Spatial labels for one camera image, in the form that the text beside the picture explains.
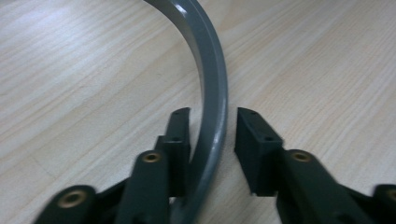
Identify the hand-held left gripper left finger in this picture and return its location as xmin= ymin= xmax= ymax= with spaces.
xmin=115 ymin=106 xmax=191 ymax=224

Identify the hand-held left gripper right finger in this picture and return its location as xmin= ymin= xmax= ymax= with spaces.
xmin=234 ymin=106 xmax=375 ymax=224

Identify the grey bin rim ring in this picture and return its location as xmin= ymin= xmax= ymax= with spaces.
xmin=144 ymin=0 xmax=230 ymax=224

